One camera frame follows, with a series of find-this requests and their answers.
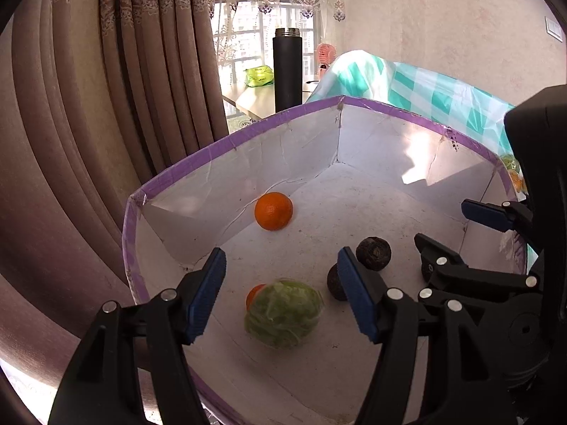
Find dark brown round fruit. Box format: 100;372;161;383
355;237;392;272

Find brown drape curtain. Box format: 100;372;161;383
1;0;228;386

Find pink small fan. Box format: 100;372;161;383
315;42;336;79

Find teal white checkered tablecloth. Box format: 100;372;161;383
308;50;512;158

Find purple cardboard box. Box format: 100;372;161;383
122;97;527;424

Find black thermos bottle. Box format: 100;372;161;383
273;28;303;112

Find orange fruit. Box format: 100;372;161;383
509;170;528;194

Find white wall switch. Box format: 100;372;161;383
545;16;563;42

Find green fruit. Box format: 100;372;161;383
244;278;324;348
501;154;521;174

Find small orange tangerine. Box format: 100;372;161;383
254;192;293;231

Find green plastic bag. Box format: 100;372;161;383
245;65;274;87

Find floral lace curtain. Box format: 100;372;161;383
212;0;346;121

